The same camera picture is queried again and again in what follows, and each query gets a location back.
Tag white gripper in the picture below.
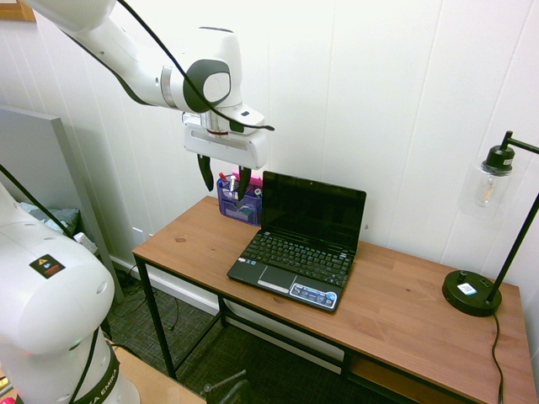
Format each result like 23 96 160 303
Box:
182 124 270 202

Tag black laptop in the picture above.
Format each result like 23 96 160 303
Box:
226 170 367 313

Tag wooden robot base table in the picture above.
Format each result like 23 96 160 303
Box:
109 343 208 404

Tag pink sticky note pad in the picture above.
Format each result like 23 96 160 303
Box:
230 170 264 191

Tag purple mesh desk organizer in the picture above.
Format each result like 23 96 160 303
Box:
216 170 264 227

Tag teal cloth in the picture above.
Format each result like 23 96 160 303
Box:
19 201 81 236

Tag grey panel board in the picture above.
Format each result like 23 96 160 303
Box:
0 104 125 304

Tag black metal clamp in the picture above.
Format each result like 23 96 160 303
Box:
200 369 254 404

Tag clear glass lamp shade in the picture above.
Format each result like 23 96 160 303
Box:
458 153 526 222

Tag black desk lamp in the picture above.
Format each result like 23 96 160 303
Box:
440 130 539 317

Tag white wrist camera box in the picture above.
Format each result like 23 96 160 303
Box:
218 106 267 136

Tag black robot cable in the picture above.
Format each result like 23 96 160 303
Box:
0 0 275 404

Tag black floor cables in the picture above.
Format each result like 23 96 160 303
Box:
112 263 183 334

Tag wooden desk black frame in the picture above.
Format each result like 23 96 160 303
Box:
131 195 527 404

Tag wooden picture frame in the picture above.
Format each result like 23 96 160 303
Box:
0 0 38 24

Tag black lamp power cable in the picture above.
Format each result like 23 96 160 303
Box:
489 312 506 404

